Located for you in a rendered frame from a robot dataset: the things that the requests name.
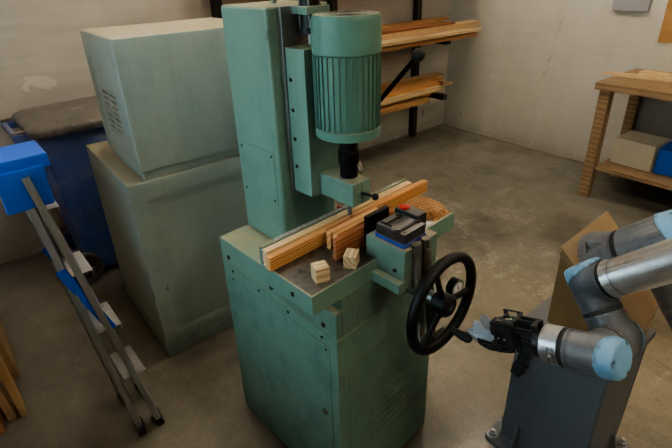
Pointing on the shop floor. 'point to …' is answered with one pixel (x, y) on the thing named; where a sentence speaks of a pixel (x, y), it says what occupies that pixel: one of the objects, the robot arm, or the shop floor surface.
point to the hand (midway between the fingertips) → (472, 333)
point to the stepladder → (69, 267)
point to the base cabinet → (327, 372)
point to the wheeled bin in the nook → (71, 172)
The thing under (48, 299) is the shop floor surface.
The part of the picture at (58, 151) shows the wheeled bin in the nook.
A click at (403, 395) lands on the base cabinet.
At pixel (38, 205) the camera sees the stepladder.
